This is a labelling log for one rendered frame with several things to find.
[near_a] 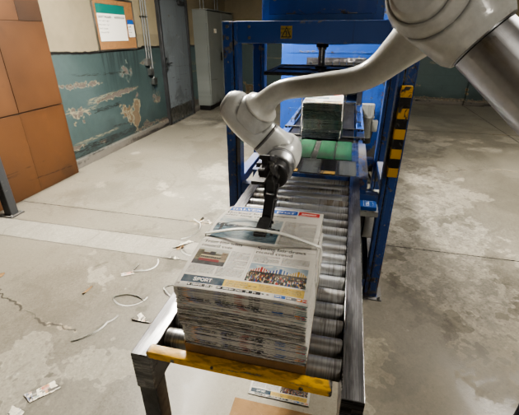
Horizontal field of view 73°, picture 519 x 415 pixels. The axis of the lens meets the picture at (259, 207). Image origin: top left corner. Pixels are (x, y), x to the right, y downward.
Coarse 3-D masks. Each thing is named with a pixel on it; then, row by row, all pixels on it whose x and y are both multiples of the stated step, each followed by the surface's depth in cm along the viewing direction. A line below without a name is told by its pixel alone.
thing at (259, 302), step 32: (192, 256) 81; (224, 256) 81; (256, 256) 81; (288, 256) 81; (192, 288) 73; (224, 288) 72; (256, 288) 72; (288, 288) 71; (192, 320) 78; (224, 320) 75; (256, 320) 73; (288, 320) 71; (256, 352) 78; (288, 352) 75
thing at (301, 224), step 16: (240, 208) 105; (256, 208) 105; (224, 224) 94; (240, 224) 94; (256, 224) 94; (272, 224) 94; (288, 224) 94; (304, 224) 94; (320, 224) 94; (320, 240) 98; (320, 256) 101
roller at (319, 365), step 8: (176, 328) 94; (168, 336) 91; (176, 336) 90; (184, 336) 90; (168, 344) 91; (176, 344) 90; (184, 344) 90; (312, 360) 84; (320, 360) 84; (328, 360) 84; (336, 360) 84; (312, 368) 83; (320, 368) 82; (328, 368) 82; (336, 368) 82; (312, 376) 84; (320, 376) 83; (328, 376) 82; (336, 376) 82
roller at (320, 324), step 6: (318, 318) 96; (324, 318) 96; (312, 324) 94; (318, 324) 94; (324, 324) 94; (330, 324) 94; (336, 324) 94; (342, 324) 94; (312, 330) 94; (318, 330) 94; (324, 330) 94; (330, 330) 93; (336, 330) 93; (342, 330) 93; (330, 336) 94; (336, 336) 93; (342, 336) 93
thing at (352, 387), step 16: (352, 176) 191; (352, 192) 172; (352, 208) 156; (352, 224) 143; (352, 240) 132; (352, 256) 122; (352, 272) 114; (352, 288) 107; (352, 304) 101; (352, 320) 95; (352, 336) 90; (352, 352) 85; (352, 368) 81; (352, 384) 78; (352, 400) 74
